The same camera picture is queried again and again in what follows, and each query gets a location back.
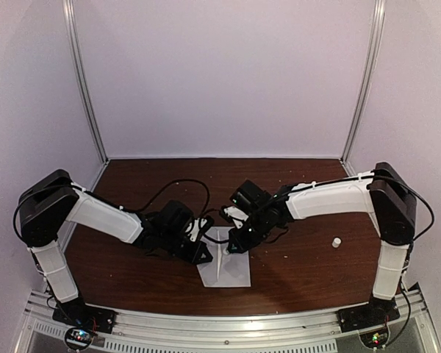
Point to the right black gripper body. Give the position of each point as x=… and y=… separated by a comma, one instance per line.
x=259, y=231

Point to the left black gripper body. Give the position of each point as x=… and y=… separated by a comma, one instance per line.
x=171, y=246

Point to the grey envelope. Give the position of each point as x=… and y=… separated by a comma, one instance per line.
x=225, y=271

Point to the white glue stick cap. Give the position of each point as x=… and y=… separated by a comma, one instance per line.
x=336, y=242

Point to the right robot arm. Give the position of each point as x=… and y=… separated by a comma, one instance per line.
x=380, y=195

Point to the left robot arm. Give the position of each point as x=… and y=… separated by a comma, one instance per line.
x=56, y=201

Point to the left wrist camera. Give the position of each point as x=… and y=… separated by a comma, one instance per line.
x=198, y=227

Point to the front aluminium rail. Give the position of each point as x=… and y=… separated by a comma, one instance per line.
x=312, y=331

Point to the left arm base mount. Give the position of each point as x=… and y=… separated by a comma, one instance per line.
x=82, y=332

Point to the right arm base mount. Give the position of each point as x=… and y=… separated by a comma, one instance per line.
x=372, y=323

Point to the right aluminium frame post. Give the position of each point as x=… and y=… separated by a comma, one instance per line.
x=373, y=48

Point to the aluminium frame post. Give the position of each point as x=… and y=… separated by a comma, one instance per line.
x=81, y=80
x=373, y=48

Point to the left aluminium frame post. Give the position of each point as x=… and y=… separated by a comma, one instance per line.
x=81, y=80

